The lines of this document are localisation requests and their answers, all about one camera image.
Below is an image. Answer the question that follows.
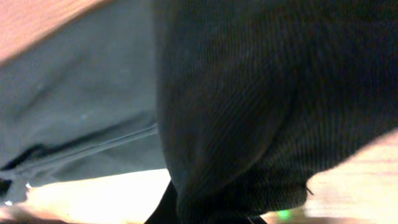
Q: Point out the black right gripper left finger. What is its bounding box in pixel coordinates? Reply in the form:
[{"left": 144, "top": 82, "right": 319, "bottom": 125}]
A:
[{"left": 144, "top": 182, "right": 178, "bottom": 224}]

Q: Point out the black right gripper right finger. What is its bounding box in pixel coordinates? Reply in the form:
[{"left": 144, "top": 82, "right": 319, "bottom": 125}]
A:
[{"left": 248, "top": 216, "right": 267, "bottom": 224}]

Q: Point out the black t-shirt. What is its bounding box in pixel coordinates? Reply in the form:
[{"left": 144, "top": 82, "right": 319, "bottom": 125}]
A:
[{"left": 0, "top": 0, "right": 398, "bottom": 224}]

